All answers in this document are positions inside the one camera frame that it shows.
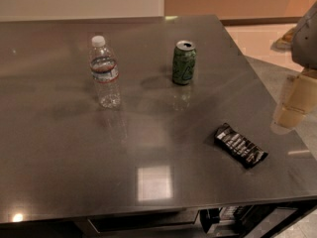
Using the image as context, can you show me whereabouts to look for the black items under table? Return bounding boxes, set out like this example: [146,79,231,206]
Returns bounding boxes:
[199,204,298,238]

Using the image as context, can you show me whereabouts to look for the drawer under table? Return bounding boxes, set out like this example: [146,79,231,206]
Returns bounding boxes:
[88,210,198,233]

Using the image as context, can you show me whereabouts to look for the clear plastic water bottle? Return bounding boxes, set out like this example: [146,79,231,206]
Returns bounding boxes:
[89,36,121,108]

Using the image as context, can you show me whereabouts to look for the black snack bar wrapper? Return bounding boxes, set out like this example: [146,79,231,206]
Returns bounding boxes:
[214,123,268,169]

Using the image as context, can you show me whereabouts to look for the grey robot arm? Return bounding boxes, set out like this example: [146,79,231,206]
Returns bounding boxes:
[273,2,317,129]

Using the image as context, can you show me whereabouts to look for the green soda can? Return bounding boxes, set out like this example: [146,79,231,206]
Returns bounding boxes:
[172,40,196,85]

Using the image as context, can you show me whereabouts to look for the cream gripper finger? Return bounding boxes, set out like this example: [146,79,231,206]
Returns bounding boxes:
[273,105,305,128]
[286,68,317,114]

